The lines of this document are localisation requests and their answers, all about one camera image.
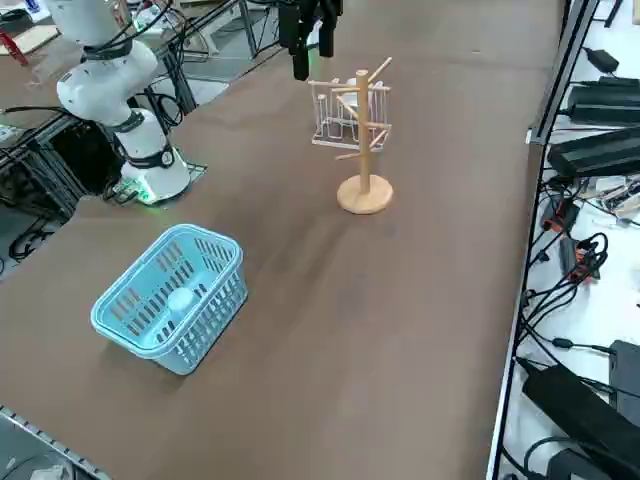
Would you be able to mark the light blue cup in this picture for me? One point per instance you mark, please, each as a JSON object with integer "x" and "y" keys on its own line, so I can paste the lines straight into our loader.
{"x": 180, "y": 300}

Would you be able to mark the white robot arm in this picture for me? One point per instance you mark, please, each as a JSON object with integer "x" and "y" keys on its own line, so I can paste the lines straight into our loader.
{"x": 100, "y": 75}

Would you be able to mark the white cup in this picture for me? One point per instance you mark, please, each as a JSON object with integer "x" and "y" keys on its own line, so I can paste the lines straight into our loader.
{"x": 352, "y": 102}

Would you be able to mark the wooden cup rack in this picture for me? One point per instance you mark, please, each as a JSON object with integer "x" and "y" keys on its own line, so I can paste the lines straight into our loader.
{"x": 365, "y": 197}

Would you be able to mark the light blue plastic basket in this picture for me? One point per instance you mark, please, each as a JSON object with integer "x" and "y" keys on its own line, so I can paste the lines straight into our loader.
{"x": 155, "y": 337}

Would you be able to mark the black control box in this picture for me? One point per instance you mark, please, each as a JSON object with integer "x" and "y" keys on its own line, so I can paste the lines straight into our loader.
{"x": 85, "y": 155}

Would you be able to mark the small black power adapter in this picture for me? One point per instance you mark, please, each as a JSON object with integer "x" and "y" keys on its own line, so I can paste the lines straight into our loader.
{"x": 602, "y": 60}

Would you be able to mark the long black power adapter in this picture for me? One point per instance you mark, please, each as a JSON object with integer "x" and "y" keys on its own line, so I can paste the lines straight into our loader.
{"x": 595, "y": 152}

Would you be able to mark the black device with red label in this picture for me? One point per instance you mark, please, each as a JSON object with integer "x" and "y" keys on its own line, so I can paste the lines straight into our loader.
{"x": 562, "y": 217}

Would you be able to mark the black and orange plug connector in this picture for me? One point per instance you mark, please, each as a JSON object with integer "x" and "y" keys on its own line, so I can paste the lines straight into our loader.
{"x": 582, "y": 262}

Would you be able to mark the large black power adapter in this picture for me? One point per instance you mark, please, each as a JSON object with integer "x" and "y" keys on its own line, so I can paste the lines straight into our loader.
{"x": 565, "y": 405}

